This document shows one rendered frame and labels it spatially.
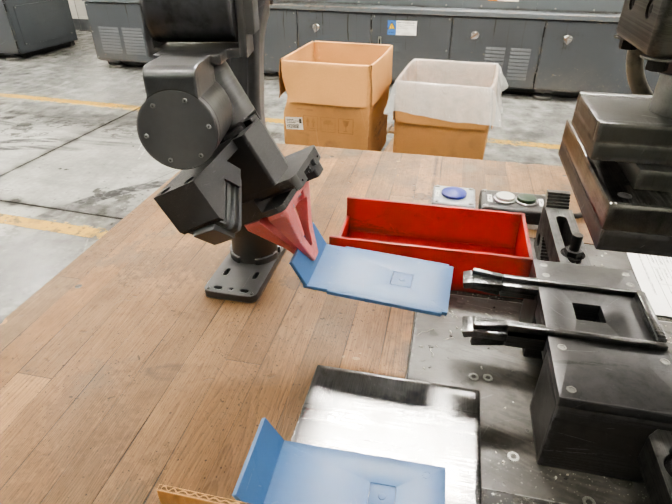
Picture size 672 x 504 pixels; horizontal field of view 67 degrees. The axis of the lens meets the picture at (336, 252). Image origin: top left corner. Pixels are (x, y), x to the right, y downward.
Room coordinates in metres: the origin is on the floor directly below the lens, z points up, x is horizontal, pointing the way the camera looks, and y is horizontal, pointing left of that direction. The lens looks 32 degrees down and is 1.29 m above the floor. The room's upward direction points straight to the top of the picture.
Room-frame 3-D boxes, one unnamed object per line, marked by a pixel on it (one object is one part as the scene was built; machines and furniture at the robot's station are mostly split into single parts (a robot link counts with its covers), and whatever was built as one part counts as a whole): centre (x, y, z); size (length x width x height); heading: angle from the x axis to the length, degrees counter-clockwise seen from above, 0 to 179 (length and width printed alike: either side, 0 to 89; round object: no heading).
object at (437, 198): (0.74, -0.19, 0.90); 0.07 x 0.07 x 0.06; 78
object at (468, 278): (0.43, -0.17, 0.98); 0.07 x 0.02 x 0.01; 78
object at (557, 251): (0.54, -0.28, 0.95); 0.15 x 0.03 x 0.10; 168
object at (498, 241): (0.59, -0.13, 0.93); 0.25 x 0.12 x 0.06; 78
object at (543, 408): (0.36, -0.24, 0.94); 0.20 x 0.10 x 0.07; 168
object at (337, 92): (2.93, -0.01, 0.43); 0.59 x 0.54 x 0.58; 164
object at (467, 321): (0.36, -0.15, 0.98); 0.07 x 0.02 x 0.01; 78
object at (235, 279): (0.60, 0.11, 0.94); 0.20 x 0.07 x 0.08; 168
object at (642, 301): (0.37, -0.29, 0.98); 0.07 x 0.01 x 0.03; 168
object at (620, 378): (0.36, -0.24, 0.98); 0.20 x 0.10 x 0.01; 168
